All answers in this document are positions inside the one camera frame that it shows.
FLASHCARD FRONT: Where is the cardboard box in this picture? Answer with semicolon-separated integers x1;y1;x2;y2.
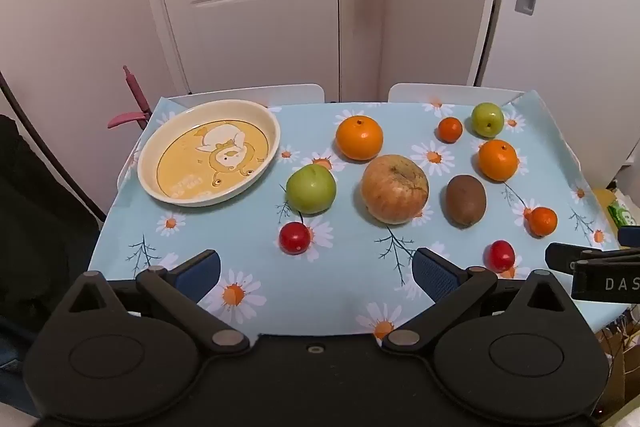
597;307;640;413

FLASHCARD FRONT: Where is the green packet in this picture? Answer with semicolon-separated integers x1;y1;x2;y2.
606;201;639;229

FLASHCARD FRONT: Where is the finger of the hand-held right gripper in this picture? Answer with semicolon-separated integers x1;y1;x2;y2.
545;242;608;270

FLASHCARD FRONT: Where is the cream plate with cartoon print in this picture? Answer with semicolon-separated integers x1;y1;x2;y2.
137;99;282;208

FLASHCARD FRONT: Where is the small tangerine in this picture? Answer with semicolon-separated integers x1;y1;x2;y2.
523;206;559;238
438;117;464;144

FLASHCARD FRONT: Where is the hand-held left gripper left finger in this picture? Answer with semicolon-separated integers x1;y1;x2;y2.
62;249;251;355

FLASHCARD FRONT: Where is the brown kiwi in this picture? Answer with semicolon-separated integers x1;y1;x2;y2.
445;174;488;228

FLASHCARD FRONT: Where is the yellow box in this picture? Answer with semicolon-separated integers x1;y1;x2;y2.
591;187;622;228

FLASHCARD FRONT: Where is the pink plastic rack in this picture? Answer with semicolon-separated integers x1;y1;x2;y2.
107;65;154;130

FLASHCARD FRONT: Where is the small green apple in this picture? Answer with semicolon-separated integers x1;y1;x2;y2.
471;102;505;138

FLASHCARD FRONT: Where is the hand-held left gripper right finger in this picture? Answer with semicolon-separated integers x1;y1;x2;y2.
381;247;573;355

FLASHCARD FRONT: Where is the blue daisy print tablecloth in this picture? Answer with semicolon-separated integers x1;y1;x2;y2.
87;89;632;344

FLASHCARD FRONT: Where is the wrinkled yellow-red apple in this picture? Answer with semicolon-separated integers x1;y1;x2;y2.
361;154;430;226

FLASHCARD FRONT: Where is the large green apple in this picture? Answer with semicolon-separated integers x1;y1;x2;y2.
285;164;337;215

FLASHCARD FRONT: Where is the white panel door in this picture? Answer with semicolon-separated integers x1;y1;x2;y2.
131;0;387;104

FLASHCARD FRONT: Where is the red cherry tomato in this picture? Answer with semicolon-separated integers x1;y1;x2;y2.
484;240;516;273
278;222;312;256

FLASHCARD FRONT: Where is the medium orange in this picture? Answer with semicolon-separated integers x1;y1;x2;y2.
477;139;519;182

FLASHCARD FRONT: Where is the white chair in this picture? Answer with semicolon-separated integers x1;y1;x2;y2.
162;82;327;108
387;82;528;106

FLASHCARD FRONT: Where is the large orange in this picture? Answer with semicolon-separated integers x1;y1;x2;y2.
335;115;385;162

